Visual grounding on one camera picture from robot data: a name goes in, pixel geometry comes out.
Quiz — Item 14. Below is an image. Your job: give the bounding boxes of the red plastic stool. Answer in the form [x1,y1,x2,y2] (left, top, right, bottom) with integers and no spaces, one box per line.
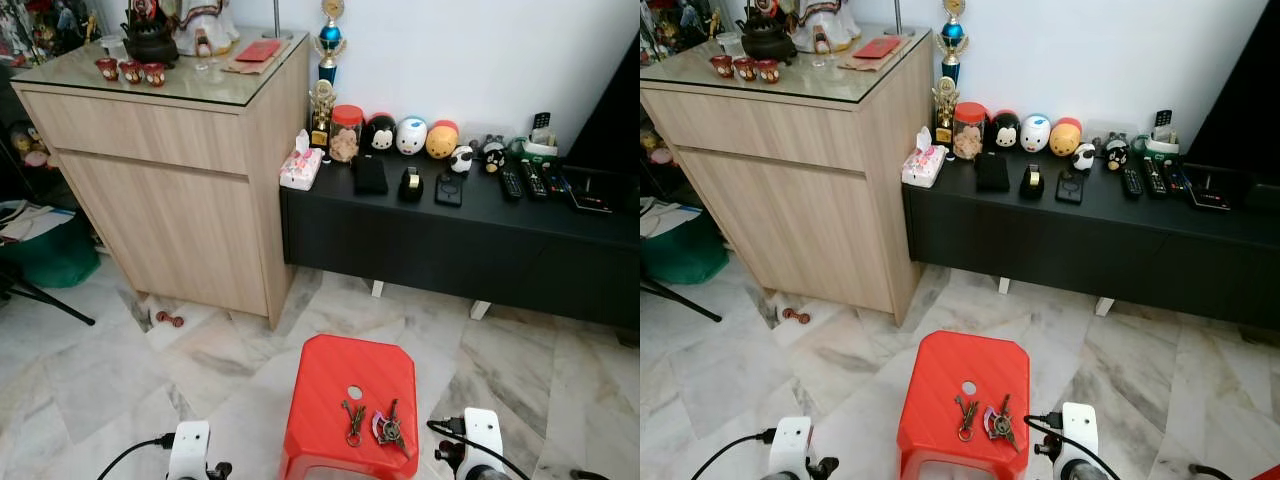
[896,330,1034,480]
[279,334,420,480]

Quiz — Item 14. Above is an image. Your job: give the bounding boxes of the black low TV console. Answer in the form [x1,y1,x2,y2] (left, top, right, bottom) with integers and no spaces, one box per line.
[279,150,641,332]
[901,148,1280,332]

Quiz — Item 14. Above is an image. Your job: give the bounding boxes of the black tripod leg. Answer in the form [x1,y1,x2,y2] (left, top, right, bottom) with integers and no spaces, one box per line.
[640,277,724,324]
[0,264,97,328]

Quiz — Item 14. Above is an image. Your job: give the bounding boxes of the green bin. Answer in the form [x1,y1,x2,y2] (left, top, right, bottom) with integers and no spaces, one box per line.
[0,214,102,290]
[640,214,730,287]

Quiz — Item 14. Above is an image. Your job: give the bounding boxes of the light wooden glass-top cabinet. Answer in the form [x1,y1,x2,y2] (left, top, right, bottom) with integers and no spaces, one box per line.
[640,33,934,327]
[10,35,312,330]

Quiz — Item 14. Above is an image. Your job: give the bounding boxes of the black wallet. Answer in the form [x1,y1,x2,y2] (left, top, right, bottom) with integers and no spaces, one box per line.
[351,154,390,198]
[974,151,1013,195]

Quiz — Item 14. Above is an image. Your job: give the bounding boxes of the paper stack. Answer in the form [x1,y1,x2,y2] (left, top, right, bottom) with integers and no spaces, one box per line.
[0,199,77,247]
[640,197,707,240]

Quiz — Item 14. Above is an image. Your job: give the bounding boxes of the black flat box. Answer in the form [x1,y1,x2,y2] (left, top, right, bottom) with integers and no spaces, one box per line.
[559,167,617,215]
[1182,164,1242,213]

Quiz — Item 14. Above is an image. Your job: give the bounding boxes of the orange round plush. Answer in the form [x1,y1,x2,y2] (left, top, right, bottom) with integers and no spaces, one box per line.
[1048,116,1084,159]
[425,119,461,162]

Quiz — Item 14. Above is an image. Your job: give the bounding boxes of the pink tissue pack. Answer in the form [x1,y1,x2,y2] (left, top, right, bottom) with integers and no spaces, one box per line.
[900,126,949,190]
[278,129,325,192]

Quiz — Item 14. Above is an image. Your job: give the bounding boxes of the white round plush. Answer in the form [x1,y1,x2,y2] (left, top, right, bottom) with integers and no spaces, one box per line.
[1019,113,1054,155]
[395,116,430,157]

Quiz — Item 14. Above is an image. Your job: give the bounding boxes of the clear jar with red lid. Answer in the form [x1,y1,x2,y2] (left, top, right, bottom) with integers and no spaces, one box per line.
[328,104,365,165]
[952,101,989,162]

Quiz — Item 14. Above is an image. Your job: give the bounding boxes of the green white holder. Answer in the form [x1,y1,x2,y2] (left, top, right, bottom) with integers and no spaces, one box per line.
[518,128,560,162]
[1142,126,1182,159]

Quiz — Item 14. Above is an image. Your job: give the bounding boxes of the pink shelf toys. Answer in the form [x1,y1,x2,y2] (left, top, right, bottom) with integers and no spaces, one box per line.
[640,124,670,167]
[8,119,57,172]

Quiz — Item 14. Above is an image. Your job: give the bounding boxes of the black television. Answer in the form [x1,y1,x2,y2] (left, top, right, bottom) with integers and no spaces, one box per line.
[564,30,641,183]
[1184,28,1280,187]

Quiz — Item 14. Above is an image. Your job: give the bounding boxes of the tall blue gold trophy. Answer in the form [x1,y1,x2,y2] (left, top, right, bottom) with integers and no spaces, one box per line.
[317,0,348,87]
[936,0,970,86]

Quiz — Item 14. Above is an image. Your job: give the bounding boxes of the red envelope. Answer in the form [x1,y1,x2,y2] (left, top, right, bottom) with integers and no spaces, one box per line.
[235,39,283,65]
[852,37,903,62]

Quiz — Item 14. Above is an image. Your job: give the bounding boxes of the black incense burner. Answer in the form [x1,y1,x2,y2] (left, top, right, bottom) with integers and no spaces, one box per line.
[119,8,182,67]
[737,6,800,65]

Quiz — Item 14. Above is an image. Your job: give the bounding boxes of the white robed figurine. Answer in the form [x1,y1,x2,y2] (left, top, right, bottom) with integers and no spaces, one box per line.
[164,0,242,57]
[784,0,864,55]

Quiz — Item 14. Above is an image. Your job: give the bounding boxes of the silver lamp pole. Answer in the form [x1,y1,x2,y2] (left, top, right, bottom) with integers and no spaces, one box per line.
[261,0,295,42]
[882,0,917,39]

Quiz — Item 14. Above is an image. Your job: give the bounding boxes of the colourful figurine cluster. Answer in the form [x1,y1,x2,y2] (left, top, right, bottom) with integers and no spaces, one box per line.
[640,0,722,62]
[0,0,102,67]

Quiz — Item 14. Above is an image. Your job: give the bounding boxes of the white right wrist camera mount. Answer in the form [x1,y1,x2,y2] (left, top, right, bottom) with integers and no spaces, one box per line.
[458,407,505,469]
[1059,401,1100,461]

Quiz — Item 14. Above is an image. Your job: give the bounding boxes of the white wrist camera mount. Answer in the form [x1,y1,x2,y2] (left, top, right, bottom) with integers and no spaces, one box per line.
[769,416,815,480]
[166,420,213,480]
[458,407,505,469]
[1059,401,1100,461]

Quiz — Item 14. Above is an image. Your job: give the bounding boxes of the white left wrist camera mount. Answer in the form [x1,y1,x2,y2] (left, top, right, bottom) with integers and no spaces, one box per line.
[769,416,815,480]
[166,420,213,480]

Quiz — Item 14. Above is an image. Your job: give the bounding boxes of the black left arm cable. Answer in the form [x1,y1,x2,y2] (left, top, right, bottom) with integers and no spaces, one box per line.
[689,429,780,480]
[96,433,177,480]

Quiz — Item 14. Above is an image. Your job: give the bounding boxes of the brass key bunch with ring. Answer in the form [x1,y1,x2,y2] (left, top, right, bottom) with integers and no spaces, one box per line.
[954,394,982,444]
[341,399,368,448]

